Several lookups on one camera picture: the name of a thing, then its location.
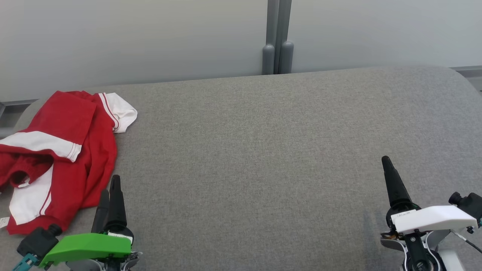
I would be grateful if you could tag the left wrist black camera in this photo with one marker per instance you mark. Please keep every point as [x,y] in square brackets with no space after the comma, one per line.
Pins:
[37,241]

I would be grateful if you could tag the grey round-foot partition post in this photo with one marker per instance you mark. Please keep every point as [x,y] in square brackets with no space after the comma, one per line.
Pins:
[286,56]
[268,56]

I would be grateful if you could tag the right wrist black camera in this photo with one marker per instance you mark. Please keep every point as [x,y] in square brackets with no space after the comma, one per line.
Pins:
[469,205]

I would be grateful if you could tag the wrist black camera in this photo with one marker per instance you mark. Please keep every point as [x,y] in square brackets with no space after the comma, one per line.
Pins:
[37,241]
[469,205]

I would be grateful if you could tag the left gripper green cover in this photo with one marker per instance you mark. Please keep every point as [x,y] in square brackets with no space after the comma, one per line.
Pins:
[90,246]

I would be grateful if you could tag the grey partition base rail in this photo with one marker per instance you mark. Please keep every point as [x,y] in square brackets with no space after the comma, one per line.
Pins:
[470,71]
[11,113]

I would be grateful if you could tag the red shorts with white trim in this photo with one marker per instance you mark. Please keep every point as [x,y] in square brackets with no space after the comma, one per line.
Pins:
[60,116]

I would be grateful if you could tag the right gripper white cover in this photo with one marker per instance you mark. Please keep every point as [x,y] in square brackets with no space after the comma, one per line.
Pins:
[433,219]

